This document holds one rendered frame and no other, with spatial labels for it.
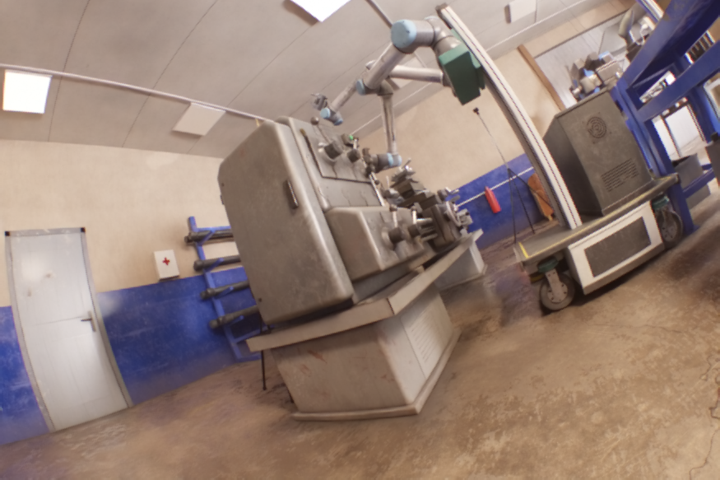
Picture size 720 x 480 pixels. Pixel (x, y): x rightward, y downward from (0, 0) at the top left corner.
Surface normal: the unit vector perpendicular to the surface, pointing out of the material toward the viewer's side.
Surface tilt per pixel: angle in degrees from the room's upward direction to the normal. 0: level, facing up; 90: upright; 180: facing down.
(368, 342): 90
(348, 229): 90
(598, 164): 90
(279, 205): 90
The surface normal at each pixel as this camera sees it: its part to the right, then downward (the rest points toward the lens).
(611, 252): -0.45, 0.00
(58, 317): 0.79, -0.43
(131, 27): 0.39, 0.90
